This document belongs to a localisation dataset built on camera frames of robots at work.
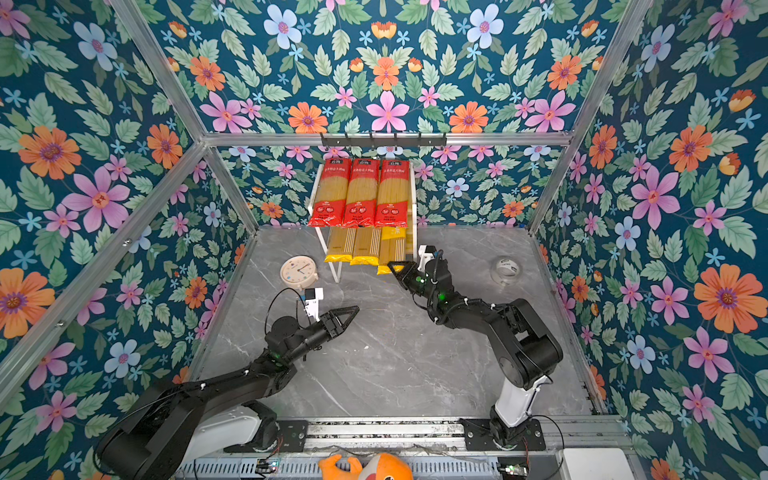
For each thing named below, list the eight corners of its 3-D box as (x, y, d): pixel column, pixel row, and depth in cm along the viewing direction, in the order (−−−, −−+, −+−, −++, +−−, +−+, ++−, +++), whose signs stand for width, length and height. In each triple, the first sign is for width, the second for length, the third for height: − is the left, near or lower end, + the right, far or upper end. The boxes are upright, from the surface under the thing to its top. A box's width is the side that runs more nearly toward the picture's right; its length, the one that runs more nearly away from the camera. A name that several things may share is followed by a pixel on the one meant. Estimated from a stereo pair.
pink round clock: (275, 280, 106) (272, 274, 103) (295, 257, 113) (292, 251, 110) (307, 292, 103) (304, 287, 100) (325, 268, 109) (323, 263, 107)
